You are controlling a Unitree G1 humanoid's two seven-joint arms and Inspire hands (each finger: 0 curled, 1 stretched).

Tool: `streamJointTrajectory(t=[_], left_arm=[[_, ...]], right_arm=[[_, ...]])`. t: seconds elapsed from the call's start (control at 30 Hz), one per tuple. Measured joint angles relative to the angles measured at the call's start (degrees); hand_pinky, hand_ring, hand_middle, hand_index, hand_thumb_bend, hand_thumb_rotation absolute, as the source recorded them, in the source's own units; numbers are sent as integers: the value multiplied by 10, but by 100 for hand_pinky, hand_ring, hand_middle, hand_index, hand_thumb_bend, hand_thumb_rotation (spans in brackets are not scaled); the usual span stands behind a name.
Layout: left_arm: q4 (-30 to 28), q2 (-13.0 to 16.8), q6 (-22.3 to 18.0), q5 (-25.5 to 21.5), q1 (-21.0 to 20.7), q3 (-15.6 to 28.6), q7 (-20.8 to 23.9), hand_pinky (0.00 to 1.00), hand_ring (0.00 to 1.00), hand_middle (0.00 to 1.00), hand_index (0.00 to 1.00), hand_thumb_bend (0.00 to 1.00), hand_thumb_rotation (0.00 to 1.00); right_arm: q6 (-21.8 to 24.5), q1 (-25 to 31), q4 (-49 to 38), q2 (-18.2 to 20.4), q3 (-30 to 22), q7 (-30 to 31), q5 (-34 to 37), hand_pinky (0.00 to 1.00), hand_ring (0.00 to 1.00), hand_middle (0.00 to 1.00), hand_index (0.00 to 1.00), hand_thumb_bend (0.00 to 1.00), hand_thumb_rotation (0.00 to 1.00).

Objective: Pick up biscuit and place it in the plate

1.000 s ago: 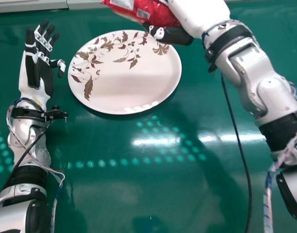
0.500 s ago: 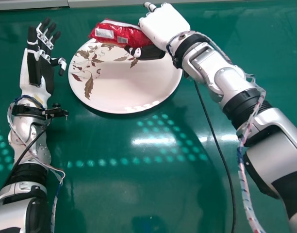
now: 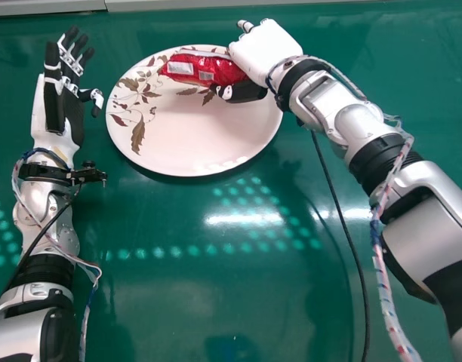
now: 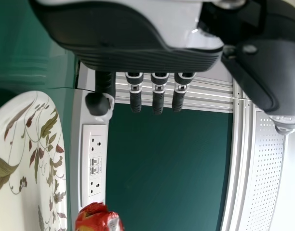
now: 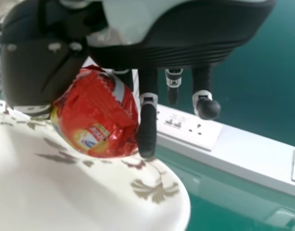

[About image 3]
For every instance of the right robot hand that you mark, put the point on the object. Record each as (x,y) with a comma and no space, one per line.
(261,49)

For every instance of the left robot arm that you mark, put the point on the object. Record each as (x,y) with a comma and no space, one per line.
(31,200)

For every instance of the plate with brown leaf pattern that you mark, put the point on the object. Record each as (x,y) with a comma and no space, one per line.
(201,132)

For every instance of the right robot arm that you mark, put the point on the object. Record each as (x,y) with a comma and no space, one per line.
(423,211)

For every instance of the red biscuit packet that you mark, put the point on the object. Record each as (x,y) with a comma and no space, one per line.
(201,69)

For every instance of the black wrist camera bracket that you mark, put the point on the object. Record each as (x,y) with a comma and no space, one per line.
(46,172)

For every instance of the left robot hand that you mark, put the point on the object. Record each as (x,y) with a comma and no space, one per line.
(61,105)

